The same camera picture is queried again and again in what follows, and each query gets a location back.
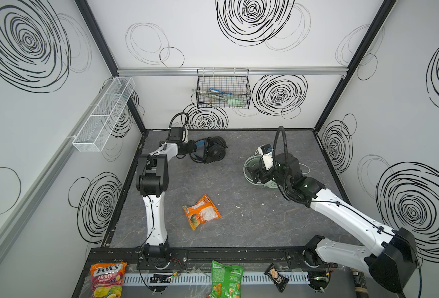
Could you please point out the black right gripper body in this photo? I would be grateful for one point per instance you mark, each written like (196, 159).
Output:
(262, 175)

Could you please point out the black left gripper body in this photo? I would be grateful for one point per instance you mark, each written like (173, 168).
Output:
(207, 149)

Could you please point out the black gaming headphones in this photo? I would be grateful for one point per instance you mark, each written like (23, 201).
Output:
(209, 150)

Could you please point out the mint green headphones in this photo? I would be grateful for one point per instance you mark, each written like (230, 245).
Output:
(293, 168)

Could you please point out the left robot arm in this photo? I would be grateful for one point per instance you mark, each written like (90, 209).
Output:
(152, 183)

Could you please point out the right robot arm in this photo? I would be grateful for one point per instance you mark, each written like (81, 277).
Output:
(387, 255)

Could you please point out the blue item in basket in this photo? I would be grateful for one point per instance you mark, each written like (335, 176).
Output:
(218, 92)

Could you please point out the orange snack packet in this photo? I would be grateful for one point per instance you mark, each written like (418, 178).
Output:
(202, 212)

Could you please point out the small dark snack packet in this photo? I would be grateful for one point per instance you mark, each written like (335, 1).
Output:
(279, 280)

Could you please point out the green chips bag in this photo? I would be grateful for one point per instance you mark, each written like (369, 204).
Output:
(226, 280)

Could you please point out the Fox's fruits candy bag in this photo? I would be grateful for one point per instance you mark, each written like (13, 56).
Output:
(107, 279)

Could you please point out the dark bottle at edge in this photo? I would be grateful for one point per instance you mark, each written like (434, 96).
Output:
(360, 285)

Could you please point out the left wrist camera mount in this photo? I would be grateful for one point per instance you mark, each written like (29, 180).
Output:
(177, 135)

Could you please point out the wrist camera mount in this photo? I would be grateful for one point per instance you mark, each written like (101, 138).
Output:
(266, 153)
(177, 135)

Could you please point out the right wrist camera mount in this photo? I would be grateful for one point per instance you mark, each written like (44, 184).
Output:
(266, 153)

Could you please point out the black wire basket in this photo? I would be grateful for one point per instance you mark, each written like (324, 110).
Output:
(229, 80)

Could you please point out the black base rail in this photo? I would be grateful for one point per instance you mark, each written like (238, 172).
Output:
(180, 257)

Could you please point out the white slotted cable duct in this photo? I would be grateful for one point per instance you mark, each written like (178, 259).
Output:
(202, 279)

